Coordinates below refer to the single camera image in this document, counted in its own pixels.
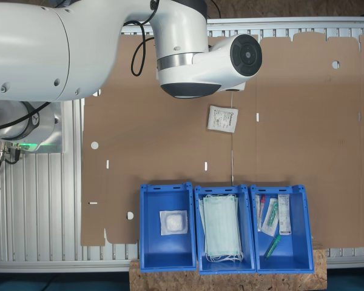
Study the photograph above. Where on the white printed cotton packet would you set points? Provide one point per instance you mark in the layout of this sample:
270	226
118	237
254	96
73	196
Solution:
223	119

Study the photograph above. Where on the clear packet of cotton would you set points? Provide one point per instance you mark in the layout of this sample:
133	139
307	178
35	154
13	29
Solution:
173	222

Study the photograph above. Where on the brown cardboard sheet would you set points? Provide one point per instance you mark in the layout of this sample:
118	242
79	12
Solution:
306	136

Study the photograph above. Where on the red-capped tube in clear packet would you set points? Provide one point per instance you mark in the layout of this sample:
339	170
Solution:
260	215

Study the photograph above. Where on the green syringe in clear packet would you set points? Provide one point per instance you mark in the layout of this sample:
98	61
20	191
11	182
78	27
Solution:
270	216

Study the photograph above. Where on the narrow white printed packet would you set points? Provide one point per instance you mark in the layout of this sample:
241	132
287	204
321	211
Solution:
284	215

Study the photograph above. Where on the stack of white face masks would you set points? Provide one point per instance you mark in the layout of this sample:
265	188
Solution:
221	227

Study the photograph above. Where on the loose green syringe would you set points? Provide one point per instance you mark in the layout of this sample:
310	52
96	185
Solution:
273	245

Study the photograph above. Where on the blue plastic bin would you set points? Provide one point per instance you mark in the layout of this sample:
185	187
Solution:
294	251
221	266
167	248

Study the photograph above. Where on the aluminium base mounting plate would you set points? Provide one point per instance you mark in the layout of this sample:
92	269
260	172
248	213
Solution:
56	136

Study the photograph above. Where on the chipboard wood panel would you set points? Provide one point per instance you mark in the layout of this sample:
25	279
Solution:
170	280

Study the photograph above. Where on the black camera box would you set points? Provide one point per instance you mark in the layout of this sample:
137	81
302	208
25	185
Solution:
210	47

